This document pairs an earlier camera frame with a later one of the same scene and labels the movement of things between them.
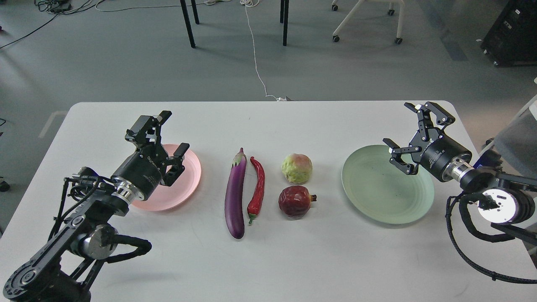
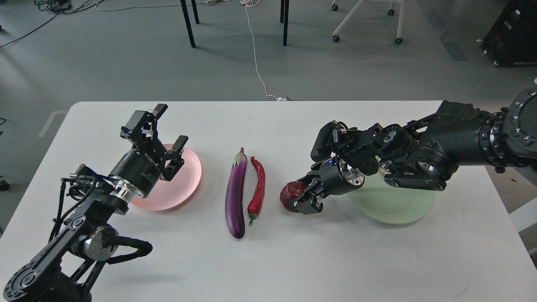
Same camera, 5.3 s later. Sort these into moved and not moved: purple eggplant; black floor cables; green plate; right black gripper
Moved: right black gripper
Not moved: purple eggplant; green plate; black floor cables
